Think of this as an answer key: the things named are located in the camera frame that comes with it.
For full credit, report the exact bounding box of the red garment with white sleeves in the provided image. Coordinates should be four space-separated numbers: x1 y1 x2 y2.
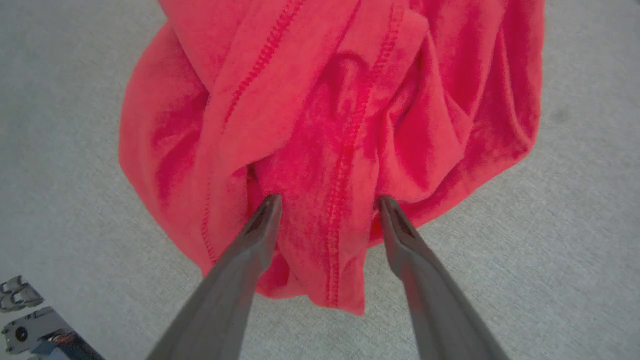
118 0 546 316

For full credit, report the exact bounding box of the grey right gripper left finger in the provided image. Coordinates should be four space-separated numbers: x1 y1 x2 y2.
146 194 284 360

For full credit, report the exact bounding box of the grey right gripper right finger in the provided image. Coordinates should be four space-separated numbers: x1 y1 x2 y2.
376 195 510 360

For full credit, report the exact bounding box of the grey fabric sofa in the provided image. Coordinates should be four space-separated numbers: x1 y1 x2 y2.
0 0 640 360

